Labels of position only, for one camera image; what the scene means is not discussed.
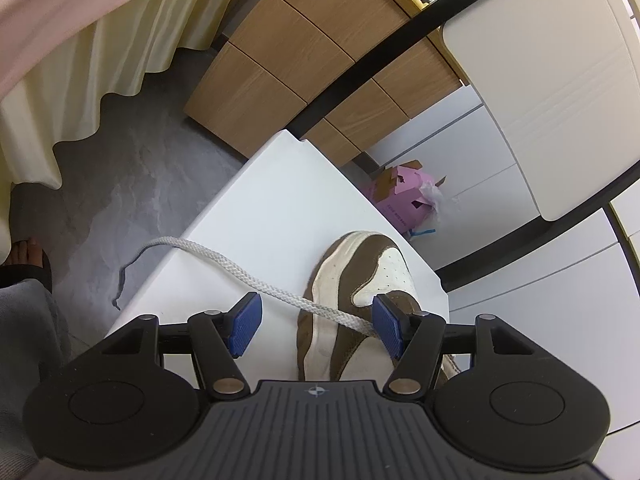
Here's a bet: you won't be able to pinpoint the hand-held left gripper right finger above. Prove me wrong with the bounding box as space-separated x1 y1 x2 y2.
373 293 526 401

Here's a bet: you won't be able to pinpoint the white shoelace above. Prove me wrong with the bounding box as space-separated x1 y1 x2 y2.
110 236 464 377

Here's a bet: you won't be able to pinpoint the black curved wall trim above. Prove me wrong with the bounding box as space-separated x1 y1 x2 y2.
607 204 634 262

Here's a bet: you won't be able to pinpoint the person's grey trousers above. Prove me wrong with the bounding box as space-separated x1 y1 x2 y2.
0 279 74 474

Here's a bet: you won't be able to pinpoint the white crumpled plastic bag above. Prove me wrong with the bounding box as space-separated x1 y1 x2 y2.
419 182 464 229

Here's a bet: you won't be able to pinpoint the white chair with black frame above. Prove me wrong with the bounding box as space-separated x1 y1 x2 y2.
102 0 640 387

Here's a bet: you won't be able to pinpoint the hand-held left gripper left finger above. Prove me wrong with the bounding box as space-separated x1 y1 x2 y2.
102 291 265 401

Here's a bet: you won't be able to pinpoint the brown and white sneaker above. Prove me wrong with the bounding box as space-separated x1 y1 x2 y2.
295 230 464 391

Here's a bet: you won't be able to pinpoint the person's foot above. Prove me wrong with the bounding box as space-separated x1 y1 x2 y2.
5 237 47 267

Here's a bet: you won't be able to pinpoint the wooden bedside cabinet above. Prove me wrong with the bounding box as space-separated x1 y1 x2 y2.
183 0 464 166

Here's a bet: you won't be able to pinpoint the pink cardboard box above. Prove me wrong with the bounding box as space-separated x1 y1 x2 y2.
368 159 449 234

